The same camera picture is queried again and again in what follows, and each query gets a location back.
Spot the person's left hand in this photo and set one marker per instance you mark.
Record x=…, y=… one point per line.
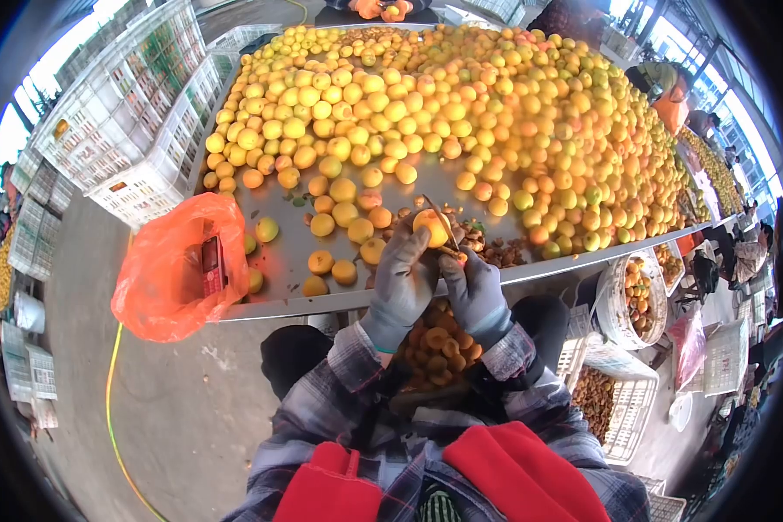
x=398, y=280

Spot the person's right hand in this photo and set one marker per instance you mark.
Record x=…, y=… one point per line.
x=476, y=293

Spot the person's right fingers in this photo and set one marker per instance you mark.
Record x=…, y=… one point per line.
x=479, y=261

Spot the person's left thumb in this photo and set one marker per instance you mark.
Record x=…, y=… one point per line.
x=455, y=229

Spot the person's right thumb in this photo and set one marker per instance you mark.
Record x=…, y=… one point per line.
x=451, y=277

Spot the person's left fingers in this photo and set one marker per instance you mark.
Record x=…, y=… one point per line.
x=410, y=245

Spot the small knife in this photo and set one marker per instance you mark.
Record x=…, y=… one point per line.
x=444, y=222

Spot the peeled single apricot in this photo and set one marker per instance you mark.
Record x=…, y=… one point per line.
x=429, y=228

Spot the heap of brown apricot pits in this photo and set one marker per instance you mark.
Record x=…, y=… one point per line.
x=496, y=248

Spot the basket of halved apricots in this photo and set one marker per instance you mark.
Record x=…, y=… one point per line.
x=440, y=346

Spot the pile of yellow apricots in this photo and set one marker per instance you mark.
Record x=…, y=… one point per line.
x=444, y=111

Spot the white bucket with apricots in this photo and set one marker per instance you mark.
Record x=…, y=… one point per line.
x=633, y=300

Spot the white crate with brown fruit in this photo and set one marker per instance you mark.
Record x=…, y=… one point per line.
x=616, y=398

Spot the red mobile phone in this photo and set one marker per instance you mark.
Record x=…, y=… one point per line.
x=213, y=266

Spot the person's body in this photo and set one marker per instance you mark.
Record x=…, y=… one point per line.
x=444, y=476

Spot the pink plastic bag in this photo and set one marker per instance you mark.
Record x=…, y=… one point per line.
x=688, y=346

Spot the orange plastic bag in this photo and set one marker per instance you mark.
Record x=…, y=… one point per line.
x=163, y=287

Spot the far table with apricots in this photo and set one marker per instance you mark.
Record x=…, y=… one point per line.
x=714, y=166

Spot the empty white crate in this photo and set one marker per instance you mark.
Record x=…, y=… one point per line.
x=725, y=357

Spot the stack of white plastic crates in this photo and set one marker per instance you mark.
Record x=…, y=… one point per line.
x=137, y=111

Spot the row of white crates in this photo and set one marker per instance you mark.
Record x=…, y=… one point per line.
x=36, y=222

